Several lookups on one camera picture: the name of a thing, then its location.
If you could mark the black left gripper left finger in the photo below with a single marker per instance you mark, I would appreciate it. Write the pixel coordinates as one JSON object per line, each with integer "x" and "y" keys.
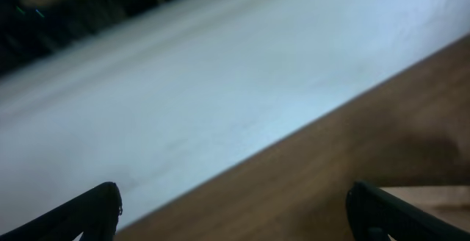
{"x": 93, "y": 215}

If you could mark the cardboard box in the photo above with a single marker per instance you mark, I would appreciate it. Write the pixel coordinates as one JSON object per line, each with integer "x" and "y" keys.
{"x": 448, "y": 203}

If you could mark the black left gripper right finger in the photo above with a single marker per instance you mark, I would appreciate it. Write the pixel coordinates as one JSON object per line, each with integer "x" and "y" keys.
{"x": 374, "y": 214}

